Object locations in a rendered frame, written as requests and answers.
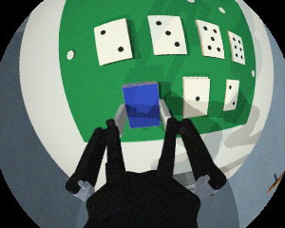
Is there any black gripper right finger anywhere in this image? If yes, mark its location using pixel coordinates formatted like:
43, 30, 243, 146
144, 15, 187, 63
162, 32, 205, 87
148, 99, 227, 209

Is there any green felt mat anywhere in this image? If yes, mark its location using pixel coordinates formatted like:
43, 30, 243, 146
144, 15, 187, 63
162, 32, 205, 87
59, 0, 256, 143

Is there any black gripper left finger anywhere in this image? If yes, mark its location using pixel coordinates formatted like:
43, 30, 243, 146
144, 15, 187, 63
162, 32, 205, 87
66, 104, 128, 209

